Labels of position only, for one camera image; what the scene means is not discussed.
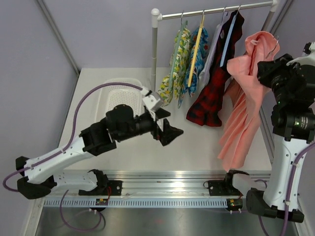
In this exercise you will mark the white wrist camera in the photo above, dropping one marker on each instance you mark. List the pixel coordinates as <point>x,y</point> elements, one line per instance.
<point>151,99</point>
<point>308,56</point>

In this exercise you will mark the red black plaid garment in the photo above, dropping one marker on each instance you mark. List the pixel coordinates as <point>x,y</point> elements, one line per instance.
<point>205,110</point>

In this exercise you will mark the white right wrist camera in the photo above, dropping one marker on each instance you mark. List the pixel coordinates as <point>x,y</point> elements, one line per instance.
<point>308,56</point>

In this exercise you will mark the white perforated plastic basket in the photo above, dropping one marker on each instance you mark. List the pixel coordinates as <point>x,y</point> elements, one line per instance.
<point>112,96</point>

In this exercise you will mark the yellow wooden hanger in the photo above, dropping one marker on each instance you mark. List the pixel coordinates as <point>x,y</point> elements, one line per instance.
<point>195,50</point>

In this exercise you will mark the white slotted cable duct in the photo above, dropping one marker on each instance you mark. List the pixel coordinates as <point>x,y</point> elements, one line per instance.
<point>138,203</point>

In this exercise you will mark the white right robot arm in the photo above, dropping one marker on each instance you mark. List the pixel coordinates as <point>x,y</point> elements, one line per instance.
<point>292,82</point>

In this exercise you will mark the right small circuit board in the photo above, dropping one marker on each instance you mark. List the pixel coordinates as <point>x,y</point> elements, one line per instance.
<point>234,204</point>

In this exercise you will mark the small circuit board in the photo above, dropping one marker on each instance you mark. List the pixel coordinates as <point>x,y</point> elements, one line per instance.
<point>234,204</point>
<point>101,202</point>

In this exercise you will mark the blue floral garment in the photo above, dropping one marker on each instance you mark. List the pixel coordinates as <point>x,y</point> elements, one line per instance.
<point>198,66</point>

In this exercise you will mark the left small circuit board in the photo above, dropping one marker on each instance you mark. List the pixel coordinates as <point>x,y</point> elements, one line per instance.
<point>101,202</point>

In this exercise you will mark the yellow lemon print garment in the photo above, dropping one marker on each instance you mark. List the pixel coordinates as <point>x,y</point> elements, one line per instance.
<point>162,91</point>

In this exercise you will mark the mint green hanger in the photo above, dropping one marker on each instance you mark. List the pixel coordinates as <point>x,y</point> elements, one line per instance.
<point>179,60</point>

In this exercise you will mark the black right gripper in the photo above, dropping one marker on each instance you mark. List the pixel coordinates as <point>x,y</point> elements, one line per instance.
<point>267,69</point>

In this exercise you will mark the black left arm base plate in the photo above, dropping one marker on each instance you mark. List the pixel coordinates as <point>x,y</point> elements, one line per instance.
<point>114,187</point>

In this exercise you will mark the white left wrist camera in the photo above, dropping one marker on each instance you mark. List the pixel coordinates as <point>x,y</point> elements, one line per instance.
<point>151,99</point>

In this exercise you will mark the pink pleated skirt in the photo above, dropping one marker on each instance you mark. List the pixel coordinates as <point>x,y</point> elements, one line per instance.
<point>246,94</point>

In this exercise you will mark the light blue hanger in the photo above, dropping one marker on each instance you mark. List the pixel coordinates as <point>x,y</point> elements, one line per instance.
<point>226,45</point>

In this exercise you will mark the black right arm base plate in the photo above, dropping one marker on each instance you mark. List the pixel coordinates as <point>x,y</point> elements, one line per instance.
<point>221,188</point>

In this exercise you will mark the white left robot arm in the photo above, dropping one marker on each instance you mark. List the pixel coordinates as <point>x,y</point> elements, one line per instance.
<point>118,125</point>

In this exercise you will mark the pink skirt hanger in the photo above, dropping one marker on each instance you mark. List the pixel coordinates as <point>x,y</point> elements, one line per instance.
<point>264,47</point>

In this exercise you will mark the aluminium mounting rail frame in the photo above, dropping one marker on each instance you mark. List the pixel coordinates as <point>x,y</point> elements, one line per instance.
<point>136,184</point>

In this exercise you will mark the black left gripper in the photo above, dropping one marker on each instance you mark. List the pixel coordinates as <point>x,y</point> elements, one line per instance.
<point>169,133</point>

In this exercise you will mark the lavender hanger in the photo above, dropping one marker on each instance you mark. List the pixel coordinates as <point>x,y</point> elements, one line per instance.
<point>215,38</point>

